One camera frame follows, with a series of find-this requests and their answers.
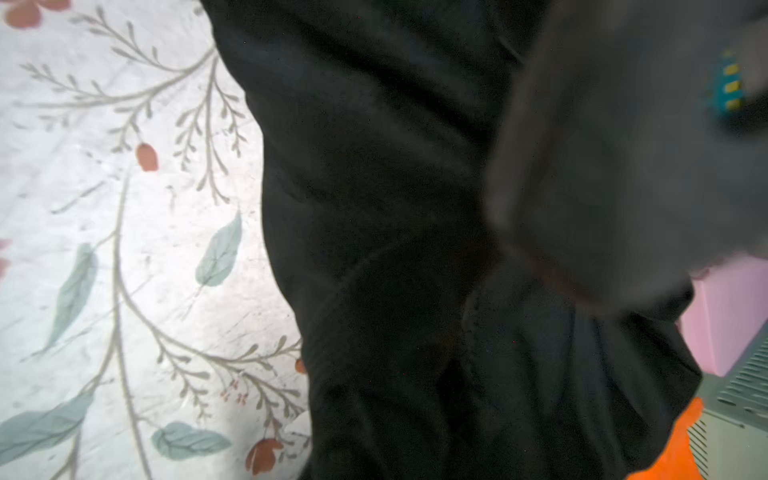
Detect black shorts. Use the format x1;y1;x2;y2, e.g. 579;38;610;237
203;1;701;479

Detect mint green file organizer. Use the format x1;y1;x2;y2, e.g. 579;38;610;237
688;327;768;480

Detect orange shorts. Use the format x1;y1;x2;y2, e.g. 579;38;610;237
627;397;704;480

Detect teal plastic basket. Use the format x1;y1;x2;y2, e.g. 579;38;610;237
710;50;746;117

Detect pink plastic case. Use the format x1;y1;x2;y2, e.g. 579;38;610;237
679;256;767;377

